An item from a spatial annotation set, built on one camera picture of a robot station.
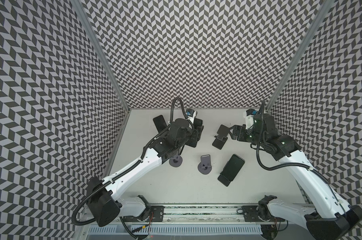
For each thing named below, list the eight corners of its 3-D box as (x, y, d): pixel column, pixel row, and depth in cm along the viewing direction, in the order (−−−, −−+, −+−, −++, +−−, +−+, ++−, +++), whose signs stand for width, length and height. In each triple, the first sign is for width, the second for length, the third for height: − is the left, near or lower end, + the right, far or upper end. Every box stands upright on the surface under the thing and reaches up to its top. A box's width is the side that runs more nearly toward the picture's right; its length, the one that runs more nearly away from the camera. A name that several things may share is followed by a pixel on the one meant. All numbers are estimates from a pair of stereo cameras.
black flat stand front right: (216, 179, 86) (218, 176, 82) (219, 176, 87) (220, 173, 83) (226, 187, 83) (228, 185, 79) (229, 184, 84) (231, 181, 80)
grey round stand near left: (170, 165, 91) (168, 160, 86) (173, 158, 94) (172, 153, 89) (179, 169, 90) (178, 164, 84) (182, 161, 93) (182, 156, 87)
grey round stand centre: (198, 174, 87) (199, 167, 80) (197, 161, 92) (198, 154, 84) (209, 174, 87) (211, 167, 80) (208, 161, 92) (210, 154, 84)
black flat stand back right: (211, 145, 100) (212, 139, 94) (215, 138, 104) (217, 132, 98) (220, 150, 97) (222, 144, 92) (225, 143, 101) (227, 137, 95)
